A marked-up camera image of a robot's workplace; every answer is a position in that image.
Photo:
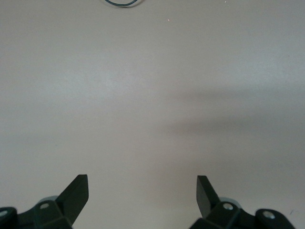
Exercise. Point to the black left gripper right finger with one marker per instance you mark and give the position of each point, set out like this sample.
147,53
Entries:
207,202

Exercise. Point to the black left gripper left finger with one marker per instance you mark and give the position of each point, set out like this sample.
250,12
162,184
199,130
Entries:
69,202

